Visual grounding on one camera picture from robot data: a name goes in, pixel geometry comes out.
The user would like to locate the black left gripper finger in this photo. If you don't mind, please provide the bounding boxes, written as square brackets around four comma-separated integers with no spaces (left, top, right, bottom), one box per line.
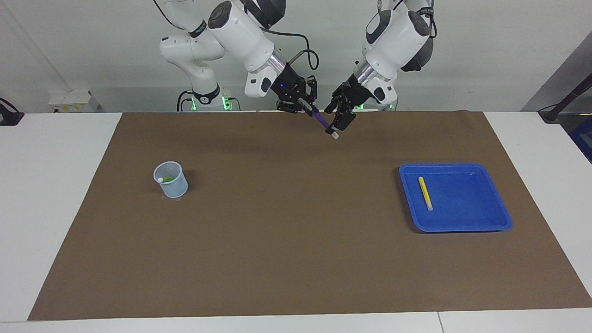
[324,82,347,115]
[330,103,357,133]

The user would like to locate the purple pen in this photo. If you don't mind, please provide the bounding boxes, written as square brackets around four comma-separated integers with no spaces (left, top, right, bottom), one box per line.
[309,105,339,140]

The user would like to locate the yellow pen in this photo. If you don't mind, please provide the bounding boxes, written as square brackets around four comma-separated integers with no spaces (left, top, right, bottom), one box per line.
[418,176,434,211]

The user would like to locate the blue plastic tray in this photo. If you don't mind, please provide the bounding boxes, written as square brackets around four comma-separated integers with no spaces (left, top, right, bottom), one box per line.
[399,163,513,233]

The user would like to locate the brown table mat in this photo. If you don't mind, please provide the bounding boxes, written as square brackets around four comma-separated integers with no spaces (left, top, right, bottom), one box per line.
[28,111,592,321]

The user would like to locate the light blue mesh pen cup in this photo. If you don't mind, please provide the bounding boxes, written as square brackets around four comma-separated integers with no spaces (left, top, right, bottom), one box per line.
[153,161,189,199]

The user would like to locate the black stand pole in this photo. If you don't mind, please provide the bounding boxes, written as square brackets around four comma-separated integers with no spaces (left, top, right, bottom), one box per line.
[538,73,592,123]

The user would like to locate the white power strip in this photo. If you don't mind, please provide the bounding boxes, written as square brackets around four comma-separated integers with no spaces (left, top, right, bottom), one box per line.
[48,89,100,114]

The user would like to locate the blue box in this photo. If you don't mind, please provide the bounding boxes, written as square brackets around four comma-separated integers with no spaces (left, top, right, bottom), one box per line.
[568,116,592,163]

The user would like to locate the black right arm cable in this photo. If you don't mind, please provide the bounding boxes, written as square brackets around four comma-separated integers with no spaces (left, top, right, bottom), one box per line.
[264,28,320,71]

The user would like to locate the black base cable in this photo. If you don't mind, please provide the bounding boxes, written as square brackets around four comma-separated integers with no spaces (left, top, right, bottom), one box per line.
[177,90,195,112]

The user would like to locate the black clamp mount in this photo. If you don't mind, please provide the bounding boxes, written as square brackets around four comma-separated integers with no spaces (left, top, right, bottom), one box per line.
[0,98,25,126]

